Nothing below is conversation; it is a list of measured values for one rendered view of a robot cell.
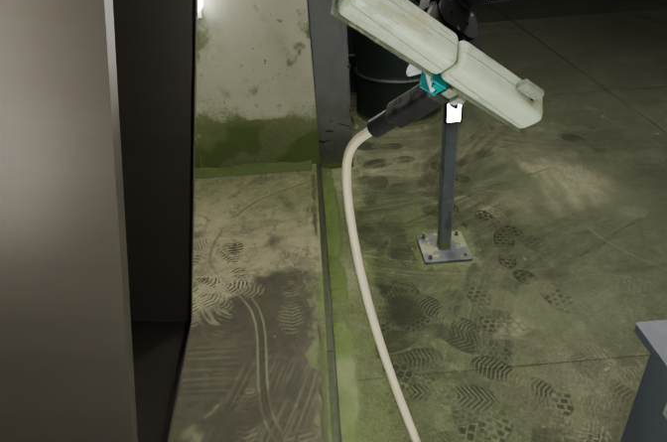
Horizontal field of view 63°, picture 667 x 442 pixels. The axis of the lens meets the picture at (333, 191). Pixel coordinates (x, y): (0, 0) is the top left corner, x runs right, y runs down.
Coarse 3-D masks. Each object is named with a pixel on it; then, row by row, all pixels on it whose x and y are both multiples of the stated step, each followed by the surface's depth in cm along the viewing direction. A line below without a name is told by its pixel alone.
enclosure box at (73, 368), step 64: (0, 0) 43; (64, 0) 43; (128, 0) 100; (192, 0) 100; (0, 64) 45; (64, 64) 46; (128, 64) 105; (192, 64) 106; (0, 128) 48; (64, 128) 48; (128, 128) 112; (192, 128) 113; (0, 192) 51; (64, 192) 52; (128, 192) 120; (192, 192) 121; (0, 256) 55; (64, 256) 55; (128, 256) 128; (192, 256) 127; (0, 320) 59; (64, 320) 60; (128, 320) 62; (192, 320) 140; (0, 384) 64; (64, 384) 64; (128, 384) 65
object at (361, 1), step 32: (352, 0) 57; (384, 0) 58; (384, 32) 60; (416, 32) 60; (448, 32) 63; (416, 64) 65; (448, 64) 63; (480, 64) 65; (416, 96) 72; (448, 96) 70; (480, 96) 67; (512, 96) 67; (384, 128) 79; (512, 128) 72
